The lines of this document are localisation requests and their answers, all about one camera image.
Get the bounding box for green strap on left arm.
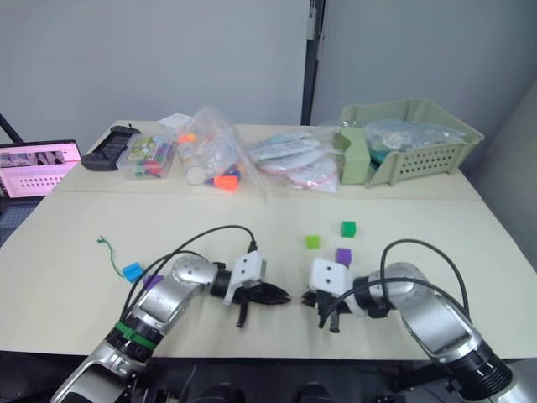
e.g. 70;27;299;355
113;321;163;350

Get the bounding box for pale green plastic basket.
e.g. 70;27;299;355
338;98;485;190

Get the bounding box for green lace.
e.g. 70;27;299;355
95;235;129;280

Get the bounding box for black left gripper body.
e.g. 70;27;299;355
231;281;269;329

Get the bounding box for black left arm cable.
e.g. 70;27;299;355
119;225;259;332

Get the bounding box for clear box of coloured items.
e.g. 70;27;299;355
116;133;177;181

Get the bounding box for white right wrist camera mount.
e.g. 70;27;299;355
308;258;357;300

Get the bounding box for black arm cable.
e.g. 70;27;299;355
119;225;259;332
317;238;473;329

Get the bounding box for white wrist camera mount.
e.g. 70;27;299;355
222;250;269;306
308;258;357;300

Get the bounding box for black partition post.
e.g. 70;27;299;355
300;0;327;126

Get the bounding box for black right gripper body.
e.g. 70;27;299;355
316;293;352;333

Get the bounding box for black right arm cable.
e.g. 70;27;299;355
317;238;473;329

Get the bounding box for bags of white round items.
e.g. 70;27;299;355
247;132;341;194

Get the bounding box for clear bag of toys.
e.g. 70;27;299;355
175;107;269;203

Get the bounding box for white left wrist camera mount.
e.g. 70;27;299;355
222;250;269;306

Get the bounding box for clear bag in basket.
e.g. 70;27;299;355
363;119;467;163

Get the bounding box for black handheld controller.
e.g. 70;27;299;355
80;123;142;172

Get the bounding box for dark rounded shape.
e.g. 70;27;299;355
196;380;247;403
295;380;336;403

